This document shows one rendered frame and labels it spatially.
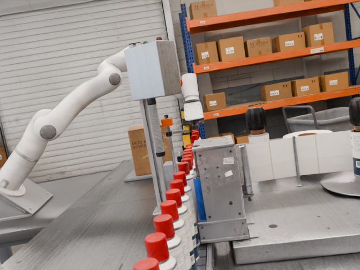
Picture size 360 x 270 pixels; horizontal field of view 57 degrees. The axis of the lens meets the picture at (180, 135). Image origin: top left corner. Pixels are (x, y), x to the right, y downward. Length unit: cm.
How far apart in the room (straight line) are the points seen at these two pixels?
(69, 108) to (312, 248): 121
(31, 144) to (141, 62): 76
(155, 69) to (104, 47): 464
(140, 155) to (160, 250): 144
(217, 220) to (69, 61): 518
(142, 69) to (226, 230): 63
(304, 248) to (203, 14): 452
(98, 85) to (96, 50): 418
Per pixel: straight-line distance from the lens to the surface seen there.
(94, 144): 584
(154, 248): 52
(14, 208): 178
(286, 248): 93
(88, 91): 167
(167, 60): 119
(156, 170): 134
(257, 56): 518
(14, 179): 179
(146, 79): 121
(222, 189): 89
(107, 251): 116
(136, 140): 193
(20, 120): 615
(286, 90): 540
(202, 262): 87
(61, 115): 166
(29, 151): 173
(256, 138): 141
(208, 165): 87
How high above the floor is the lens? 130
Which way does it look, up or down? 8 degrees down
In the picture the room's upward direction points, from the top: 9 degrees counter-clockwise
